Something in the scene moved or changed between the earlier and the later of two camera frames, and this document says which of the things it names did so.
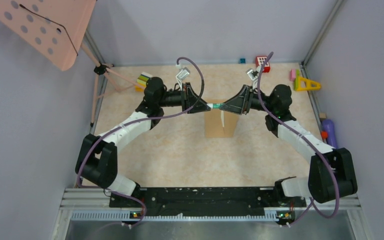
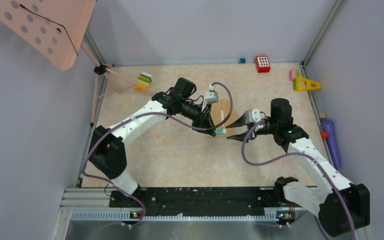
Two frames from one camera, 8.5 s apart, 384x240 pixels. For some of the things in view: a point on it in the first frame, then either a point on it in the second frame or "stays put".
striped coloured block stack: x=141 y=81 stays put
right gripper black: x=239 y=103 -> x=240 y=122
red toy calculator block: x=260 y=60 stays put
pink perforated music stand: x=56 y=29 stays put
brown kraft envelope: x=213 y=127 stays put
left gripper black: x=191 y=99 -> x=203 y=119
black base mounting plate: x=202 y=201 stays put
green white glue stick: x=214 y=105 -> x=221 y=131
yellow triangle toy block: x=304 y=84 stays put
